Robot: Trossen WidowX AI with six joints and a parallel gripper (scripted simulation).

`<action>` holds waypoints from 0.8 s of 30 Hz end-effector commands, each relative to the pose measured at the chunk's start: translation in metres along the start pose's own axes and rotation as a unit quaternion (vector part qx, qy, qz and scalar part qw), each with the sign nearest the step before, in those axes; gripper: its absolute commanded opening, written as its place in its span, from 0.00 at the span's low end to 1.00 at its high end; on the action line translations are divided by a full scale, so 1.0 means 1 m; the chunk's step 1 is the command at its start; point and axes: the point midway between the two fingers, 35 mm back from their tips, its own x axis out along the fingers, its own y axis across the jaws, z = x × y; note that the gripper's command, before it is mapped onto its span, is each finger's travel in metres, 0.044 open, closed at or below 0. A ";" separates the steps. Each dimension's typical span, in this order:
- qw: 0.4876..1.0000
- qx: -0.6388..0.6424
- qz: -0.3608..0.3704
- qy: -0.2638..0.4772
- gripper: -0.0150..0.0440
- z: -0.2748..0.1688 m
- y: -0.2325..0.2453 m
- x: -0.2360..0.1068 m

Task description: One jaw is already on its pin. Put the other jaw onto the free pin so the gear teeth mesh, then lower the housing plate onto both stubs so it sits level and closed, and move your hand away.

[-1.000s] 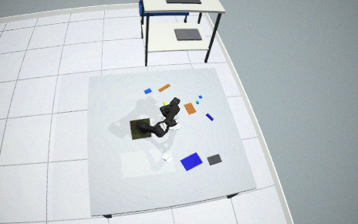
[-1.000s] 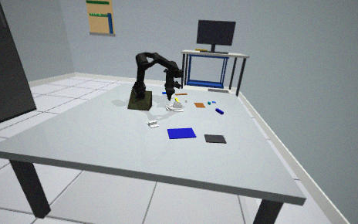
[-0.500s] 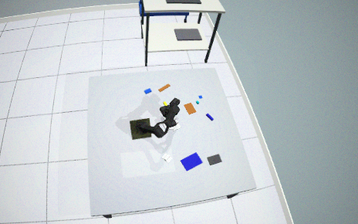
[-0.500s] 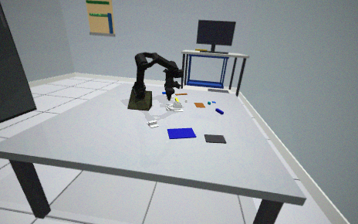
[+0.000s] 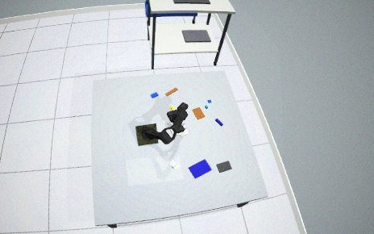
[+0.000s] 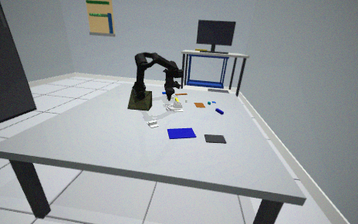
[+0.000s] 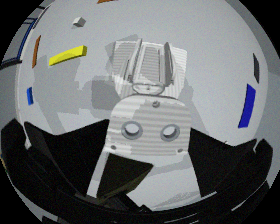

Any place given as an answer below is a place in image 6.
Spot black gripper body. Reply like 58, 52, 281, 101
164, 79, 175, 93

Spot dark grey flat square pad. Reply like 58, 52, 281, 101
204, 134, 227, 144

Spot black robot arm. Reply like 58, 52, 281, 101
132, 53, 183, 100

